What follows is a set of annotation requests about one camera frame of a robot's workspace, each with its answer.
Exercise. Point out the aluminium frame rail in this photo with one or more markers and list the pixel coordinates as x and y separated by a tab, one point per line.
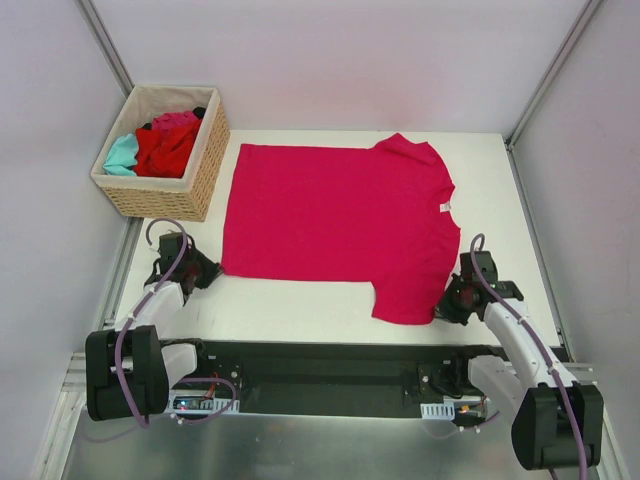
586	15
108	48

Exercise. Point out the magenta t shirt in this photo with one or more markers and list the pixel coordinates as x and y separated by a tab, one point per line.
374	215
171	120

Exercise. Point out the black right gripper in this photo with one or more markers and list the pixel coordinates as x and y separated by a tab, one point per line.
448	304

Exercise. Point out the turquoise t shirt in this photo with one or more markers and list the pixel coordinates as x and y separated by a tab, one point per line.
122	156

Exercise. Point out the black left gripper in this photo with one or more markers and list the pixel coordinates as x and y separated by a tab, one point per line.
203	272

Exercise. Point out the aluminium frame rail left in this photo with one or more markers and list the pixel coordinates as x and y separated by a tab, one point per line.
108	48

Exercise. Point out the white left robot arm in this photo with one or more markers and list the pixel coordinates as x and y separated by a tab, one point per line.
129	368

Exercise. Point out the magenta t shirt in basket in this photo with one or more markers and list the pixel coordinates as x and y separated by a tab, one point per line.
171	120

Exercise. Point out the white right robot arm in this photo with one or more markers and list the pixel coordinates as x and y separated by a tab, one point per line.
556	421

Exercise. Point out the slotted cable duct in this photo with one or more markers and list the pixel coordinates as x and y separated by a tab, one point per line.
438	411
194	405

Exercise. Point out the red t shirt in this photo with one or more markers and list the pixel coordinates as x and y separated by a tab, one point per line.
165	154

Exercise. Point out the wicker basket with cloth liner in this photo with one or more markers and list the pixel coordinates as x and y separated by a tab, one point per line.
188	197

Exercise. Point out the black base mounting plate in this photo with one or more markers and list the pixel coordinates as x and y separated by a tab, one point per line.
342	380

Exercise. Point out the aluminium frame rail right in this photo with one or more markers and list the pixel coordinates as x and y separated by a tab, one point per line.
586	15

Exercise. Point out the left slotted cable duct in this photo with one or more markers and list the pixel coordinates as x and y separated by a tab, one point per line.
194	405

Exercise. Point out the right slotted cable duct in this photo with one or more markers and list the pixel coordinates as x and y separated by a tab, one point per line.
438	411

